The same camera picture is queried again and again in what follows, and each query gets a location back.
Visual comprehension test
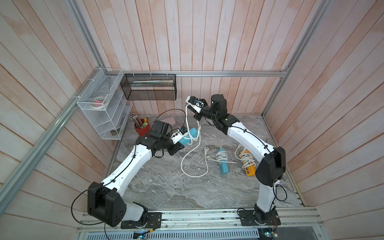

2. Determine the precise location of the blue power strip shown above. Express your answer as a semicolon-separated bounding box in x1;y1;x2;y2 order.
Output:
216;147;229;175
179;128;199;146

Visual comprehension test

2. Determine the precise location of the white cord of blue strips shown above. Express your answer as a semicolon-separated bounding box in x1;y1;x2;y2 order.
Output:
179;103;210;178

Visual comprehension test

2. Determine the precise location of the white cord of strip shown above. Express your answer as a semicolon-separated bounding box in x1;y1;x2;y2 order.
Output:
206;149;238;165

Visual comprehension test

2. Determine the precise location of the white power strip cord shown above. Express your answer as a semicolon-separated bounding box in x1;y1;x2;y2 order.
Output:
234;143;256;169

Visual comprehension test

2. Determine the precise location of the orange power strip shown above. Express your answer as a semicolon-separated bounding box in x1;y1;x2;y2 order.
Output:
238;149;256;177

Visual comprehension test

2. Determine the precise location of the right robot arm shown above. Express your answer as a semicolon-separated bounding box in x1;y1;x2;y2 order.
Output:
186;94;286;216

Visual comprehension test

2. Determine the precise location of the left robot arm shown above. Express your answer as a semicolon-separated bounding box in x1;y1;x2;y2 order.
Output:
87;121;188;227

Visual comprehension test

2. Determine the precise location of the red metal pencil bucket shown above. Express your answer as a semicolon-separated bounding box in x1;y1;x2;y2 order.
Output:
134;118;151;137

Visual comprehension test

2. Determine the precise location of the bundle of pencils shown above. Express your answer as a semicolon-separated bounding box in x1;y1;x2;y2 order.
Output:
129;113;148;129

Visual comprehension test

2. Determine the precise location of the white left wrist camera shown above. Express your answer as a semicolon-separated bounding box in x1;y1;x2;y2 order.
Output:
171;126;190;145

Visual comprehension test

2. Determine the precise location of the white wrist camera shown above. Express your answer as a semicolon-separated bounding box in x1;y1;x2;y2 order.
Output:
171;126;190;145
186;96;208;114

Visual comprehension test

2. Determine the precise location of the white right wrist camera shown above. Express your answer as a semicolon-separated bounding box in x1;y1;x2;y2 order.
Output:
186;96;208;114

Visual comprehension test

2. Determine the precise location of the black mesh wall basket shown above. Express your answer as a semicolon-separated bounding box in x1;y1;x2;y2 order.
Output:
120;74;177;101

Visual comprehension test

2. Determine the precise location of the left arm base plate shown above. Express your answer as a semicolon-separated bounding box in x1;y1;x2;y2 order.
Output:
121;212;162;230

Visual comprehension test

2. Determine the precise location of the white wire mesh shelf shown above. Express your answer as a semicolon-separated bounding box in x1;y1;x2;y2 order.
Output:
77;68;132;140

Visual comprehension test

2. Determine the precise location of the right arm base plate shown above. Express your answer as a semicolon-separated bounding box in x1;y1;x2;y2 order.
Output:
237;207;281;227

